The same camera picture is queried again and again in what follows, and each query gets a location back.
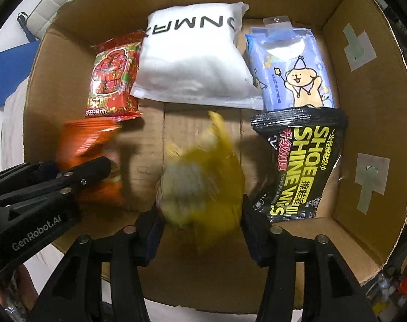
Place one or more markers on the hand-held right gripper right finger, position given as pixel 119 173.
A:
pixel 255 238

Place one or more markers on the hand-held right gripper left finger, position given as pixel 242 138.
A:
pixel 151 238

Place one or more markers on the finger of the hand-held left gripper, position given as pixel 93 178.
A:
pixel 86 172
pixel 39 171

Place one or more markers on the orange snack packet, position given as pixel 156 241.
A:
pixel 86 137

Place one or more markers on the yellow snack packet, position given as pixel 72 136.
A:
pixel 206 191

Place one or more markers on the black shoe wipes packet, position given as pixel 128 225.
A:
pixel 307 161

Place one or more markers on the red patterned tissue packet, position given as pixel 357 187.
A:
pixel 111 73

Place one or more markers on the cardboard box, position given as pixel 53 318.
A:
pixel 357 124

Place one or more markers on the white soft pouch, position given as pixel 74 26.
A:
pixel 190 57

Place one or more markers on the light blue tissue packet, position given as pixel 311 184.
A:
pixel 290 70

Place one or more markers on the blue foam mat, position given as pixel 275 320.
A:
pixel 15 70

